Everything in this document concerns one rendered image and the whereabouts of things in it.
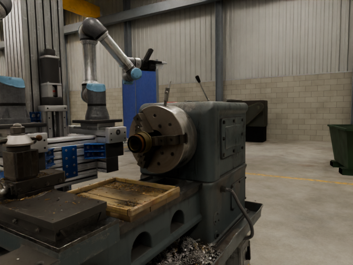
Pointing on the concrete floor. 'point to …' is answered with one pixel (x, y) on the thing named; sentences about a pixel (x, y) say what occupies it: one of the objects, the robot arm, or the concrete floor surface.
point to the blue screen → (139, 95)
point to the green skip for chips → (342, 148)
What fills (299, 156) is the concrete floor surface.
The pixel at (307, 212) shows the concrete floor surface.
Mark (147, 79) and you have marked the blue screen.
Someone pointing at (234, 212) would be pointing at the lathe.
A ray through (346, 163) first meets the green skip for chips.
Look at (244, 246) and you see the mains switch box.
